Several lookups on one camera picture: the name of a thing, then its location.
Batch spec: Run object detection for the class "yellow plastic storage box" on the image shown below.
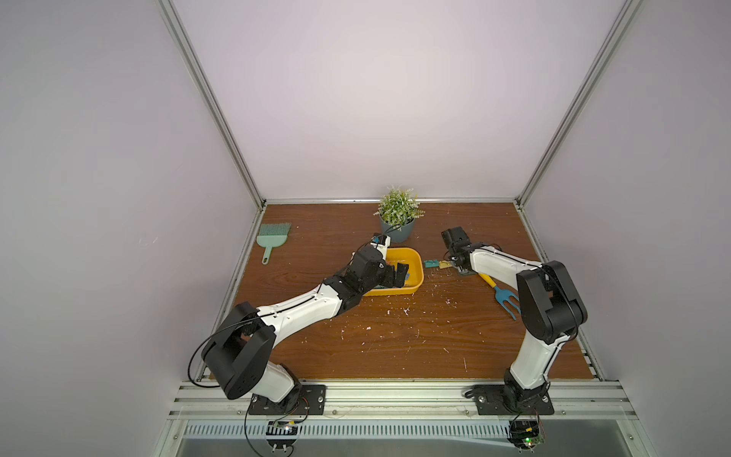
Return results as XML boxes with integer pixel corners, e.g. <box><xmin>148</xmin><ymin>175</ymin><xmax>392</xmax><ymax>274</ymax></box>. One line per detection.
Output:
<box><xmin>367</xmin><ymin>248</ymin><xmax>425</xmax><ymax>296</ymax></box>

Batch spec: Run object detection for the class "blue garden fork yellow handle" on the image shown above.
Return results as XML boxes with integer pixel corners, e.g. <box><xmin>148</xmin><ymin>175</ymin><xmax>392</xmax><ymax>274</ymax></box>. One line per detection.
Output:
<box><xmin>479</xmin><ymin>273</ymin><xmax>521</xmax><ymax>321</ymax></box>

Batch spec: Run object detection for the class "potted plant blue-grey pot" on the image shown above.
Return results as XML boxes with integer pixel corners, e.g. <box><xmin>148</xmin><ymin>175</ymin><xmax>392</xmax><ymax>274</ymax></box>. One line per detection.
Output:
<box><xmin>375</xmin><ymin>187</ymin><xmax>426</xmax><ymax>244</ymax></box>

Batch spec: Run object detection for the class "controller board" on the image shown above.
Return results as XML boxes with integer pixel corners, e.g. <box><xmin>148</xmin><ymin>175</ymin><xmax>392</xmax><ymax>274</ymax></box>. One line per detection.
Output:
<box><xmin>265</xmin><ymin>421</ymin><xmax>300</xmax><ymax>456</ymax></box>
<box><xmin>508</xmin><ymin>420</ymin><xmax>544</xmax><ymax>451</ymax></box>

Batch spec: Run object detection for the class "aluminium front rail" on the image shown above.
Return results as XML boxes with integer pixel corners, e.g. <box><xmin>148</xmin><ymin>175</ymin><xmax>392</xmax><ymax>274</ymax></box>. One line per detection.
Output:
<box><xmin>168</xmin><ymin>379</ymin><xmax>638</xmax><ymax>423</ymax></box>

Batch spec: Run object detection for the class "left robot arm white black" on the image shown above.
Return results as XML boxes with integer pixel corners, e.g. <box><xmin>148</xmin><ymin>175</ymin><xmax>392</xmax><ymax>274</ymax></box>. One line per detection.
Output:
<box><xmin>201</xmin><ymin>244</ymin><xmax>410</xmax><ymax>411</ymax></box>

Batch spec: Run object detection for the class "green hand brush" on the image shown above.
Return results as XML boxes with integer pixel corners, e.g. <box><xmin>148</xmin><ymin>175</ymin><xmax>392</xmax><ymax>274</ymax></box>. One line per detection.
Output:
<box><xmin>256</xmin><ymin>223</ymin><xmax>291</xmax><ymax>265</ymax></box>

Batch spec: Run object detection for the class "left controller board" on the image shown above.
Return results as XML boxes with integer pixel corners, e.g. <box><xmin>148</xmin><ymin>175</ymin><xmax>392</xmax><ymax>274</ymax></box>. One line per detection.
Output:
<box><xmin>265</xmin><ymin>421</ymin><xmax>300</xmax><ymax>456</ymax></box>

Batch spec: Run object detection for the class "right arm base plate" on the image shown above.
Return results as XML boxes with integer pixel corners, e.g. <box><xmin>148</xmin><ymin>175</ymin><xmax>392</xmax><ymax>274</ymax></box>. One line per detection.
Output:
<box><xmin>463</xmin><ymin>384</ymin><xmax>555</xmax><ymax>416</ymax></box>

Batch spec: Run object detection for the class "right controller board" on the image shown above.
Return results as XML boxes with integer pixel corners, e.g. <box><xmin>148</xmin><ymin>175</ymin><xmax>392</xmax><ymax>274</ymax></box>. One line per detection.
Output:
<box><xmin>508</xmin><ymin>420</ymin><xmax>544</xmax><ymax>451</ymax></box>

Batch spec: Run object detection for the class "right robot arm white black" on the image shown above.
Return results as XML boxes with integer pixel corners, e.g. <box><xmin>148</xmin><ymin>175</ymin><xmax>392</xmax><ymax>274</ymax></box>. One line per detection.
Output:
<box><xmin>442</xmin><ymin>227</ymin><xmax>588</xmax><ymax>407</ymax></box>

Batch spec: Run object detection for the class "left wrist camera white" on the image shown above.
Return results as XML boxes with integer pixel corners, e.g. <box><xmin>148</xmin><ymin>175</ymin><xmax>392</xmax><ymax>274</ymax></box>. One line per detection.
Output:
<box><xmin>369</xmin><ymin>233</ymin><xmax>391</xmax><ymax>261</ymax></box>

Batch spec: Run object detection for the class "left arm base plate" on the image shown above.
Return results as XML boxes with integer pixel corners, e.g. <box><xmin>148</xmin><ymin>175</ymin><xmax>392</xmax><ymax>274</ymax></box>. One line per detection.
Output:
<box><xmin>249</xmin><ymin>384</ymin><xmax>327</xmax><ymax>416</ymax></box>

